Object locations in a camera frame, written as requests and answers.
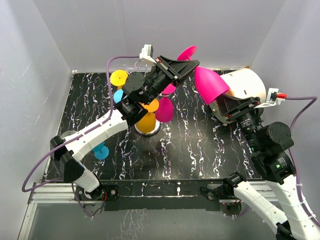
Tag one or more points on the orange wine glass front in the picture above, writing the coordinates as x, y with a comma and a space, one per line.
148, 123

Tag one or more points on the chrome wine glass rack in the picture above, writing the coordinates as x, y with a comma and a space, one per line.
135, 89

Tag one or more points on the aluminium front rail frame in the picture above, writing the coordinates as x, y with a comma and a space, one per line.
139, 194

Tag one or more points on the pink wine glass front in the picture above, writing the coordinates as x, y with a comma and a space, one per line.
165, 111

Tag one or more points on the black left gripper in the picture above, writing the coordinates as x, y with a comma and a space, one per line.
185, 67

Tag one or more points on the white orange cylindrical container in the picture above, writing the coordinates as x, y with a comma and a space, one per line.
242, 84

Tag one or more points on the blue wine glass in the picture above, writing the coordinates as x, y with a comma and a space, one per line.
101, 152
118, 96

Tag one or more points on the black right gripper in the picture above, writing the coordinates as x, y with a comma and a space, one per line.
227, 104

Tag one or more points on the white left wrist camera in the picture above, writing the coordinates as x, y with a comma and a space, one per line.
146, 54

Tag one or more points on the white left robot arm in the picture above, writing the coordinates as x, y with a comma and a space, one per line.
67, 153

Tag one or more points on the pink wine glass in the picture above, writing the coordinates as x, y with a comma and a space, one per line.
165, 111
209, 84

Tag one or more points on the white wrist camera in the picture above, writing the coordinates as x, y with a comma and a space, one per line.
274, 97
146, 54

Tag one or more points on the orange wine glass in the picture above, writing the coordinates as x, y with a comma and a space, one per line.
118, 78
148, 123

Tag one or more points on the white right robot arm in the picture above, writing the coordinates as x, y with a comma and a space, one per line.
268, 143

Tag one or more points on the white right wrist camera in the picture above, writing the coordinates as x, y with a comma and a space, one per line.
274, 97

